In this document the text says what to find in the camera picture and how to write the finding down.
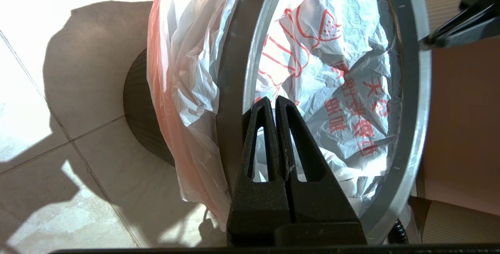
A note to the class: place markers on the white red-printed trash bag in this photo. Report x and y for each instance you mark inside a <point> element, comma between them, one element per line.
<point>351,50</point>

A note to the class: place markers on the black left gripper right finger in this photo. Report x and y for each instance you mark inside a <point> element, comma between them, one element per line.
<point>320,211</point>

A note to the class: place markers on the black round trash bin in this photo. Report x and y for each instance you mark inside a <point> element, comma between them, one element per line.
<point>144,121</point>

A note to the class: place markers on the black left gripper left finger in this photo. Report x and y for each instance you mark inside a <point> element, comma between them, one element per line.
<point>258,211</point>

